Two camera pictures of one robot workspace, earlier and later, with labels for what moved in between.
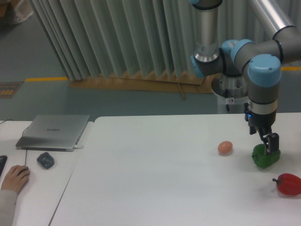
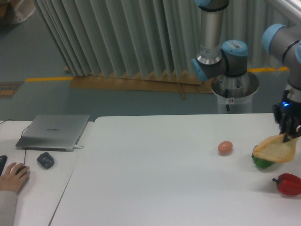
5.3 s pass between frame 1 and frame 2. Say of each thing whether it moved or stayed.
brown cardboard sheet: stayed
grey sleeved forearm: stayed
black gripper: moved
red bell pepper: stayed
